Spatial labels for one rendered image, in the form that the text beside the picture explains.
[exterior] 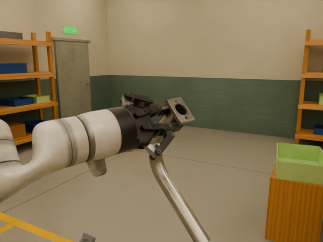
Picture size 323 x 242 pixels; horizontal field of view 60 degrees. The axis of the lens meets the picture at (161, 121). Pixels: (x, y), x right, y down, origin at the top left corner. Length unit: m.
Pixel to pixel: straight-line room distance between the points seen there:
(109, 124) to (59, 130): 0.07
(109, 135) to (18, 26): 6.05
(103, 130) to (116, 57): 7.76
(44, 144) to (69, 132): 0.04
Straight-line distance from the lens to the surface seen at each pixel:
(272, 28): 6.60
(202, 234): 0.59
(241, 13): 6.75
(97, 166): 0.47
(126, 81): 7.98
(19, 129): 5.77
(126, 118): 0.43
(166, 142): 0.48
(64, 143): 0.39
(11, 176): 0.36
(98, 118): 0.42
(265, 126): 6.72
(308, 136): 6.04
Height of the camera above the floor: 1.65
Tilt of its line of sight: 12 degrees down
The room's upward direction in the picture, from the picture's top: straight up
